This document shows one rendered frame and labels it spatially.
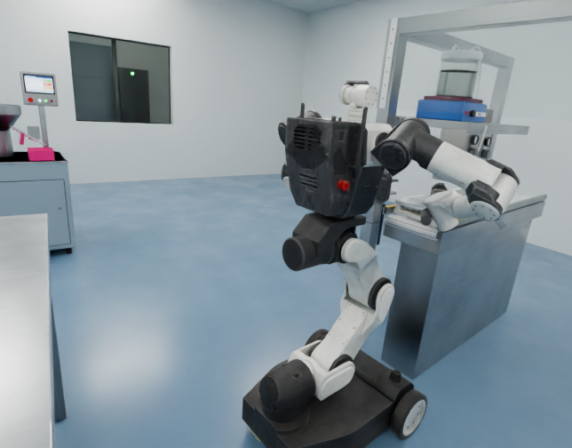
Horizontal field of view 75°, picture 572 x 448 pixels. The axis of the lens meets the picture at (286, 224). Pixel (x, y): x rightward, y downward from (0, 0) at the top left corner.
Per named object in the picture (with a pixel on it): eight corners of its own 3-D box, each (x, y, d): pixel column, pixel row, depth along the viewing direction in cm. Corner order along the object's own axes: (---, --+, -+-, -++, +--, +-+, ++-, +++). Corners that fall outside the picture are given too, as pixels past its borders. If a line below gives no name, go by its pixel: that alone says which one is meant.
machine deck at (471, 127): (466, 133, 139) (469, 122, 138) (383, 124, 167) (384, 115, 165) (527, 134, 178) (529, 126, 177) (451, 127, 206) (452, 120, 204)
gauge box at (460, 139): (456, 183, 145) (467, 131, 139) (432, 178, 153) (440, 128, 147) (481, 180, 159) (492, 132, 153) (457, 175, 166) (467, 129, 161)
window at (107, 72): (74, 122, 522) (65, 29, 487) (74, 122, 522) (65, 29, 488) (171, 124, 600) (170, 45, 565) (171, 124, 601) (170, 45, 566)
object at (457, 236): (438, 255, 160) (442, 233, 157) (382, 235, 180) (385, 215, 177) (541, 216, 241) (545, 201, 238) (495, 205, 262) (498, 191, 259)
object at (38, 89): (30, 155, 300) (19, 70, 282) (29, 153, 308) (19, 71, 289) (63, 154, 314) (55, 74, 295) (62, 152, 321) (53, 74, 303)
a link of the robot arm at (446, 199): (432, 193, 131) (460, 187, 118) (445, 215, 131) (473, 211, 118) (419, 203, 129) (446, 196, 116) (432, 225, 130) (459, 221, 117)
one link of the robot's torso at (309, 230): (304, 278, 120) (308, 226, 114) (278, 264, 129) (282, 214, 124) (360, 260, 137) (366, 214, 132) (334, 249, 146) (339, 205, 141)
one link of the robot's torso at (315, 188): (338, 235, 108) (354, 105, 97) (267, 206, 132) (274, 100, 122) (398, 220, 127) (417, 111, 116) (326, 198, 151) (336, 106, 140)
